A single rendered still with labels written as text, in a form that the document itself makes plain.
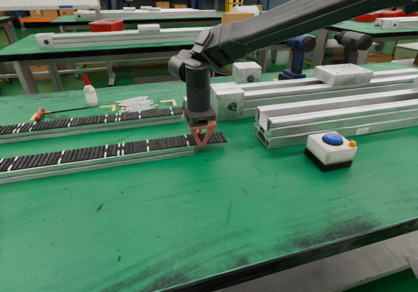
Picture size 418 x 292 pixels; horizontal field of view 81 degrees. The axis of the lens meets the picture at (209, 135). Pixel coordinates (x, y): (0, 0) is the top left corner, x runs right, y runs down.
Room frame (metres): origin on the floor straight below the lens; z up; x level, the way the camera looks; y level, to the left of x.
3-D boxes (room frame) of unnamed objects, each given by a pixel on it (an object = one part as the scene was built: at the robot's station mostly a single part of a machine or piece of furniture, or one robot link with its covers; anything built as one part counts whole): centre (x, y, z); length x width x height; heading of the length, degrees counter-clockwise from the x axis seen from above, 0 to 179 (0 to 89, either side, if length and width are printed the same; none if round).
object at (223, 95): (0.75, -0.06, 0.83); 0.12 x 0.09 x 0.10; 15
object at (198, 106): (0.55, 0.03, 0.92); 0.10 x 0.07 x 0.07; 15
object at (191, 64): (0.56, 0.03, 0.98); 0.07 x 0.06 x 0.07; 34
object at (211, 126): (0.54, 0.02, 0.85); 0.07 x 0.07 x 0.09; 15
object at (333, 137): (0.50, -0.30, 0.84); 0.04 x 0.04 x 0.02
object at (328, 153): (0.51, -0.30, 0.81); 0.10 x 0.08 x 0.06; 15
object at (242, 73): (1.03, -0.16, 0.83); 0.11 x 0.10 x 0.10; 11
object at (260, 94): (0.88, -0.49, 0.82); 0.80 x 0.10 x 0.09; 105
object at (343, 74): (0.88, -0.49, 0.87); 0.16 x 0.11 x 0.07; 105
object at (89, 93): (0.84, 0.43, 0.84); 0.04 x 0.04 x 0.12
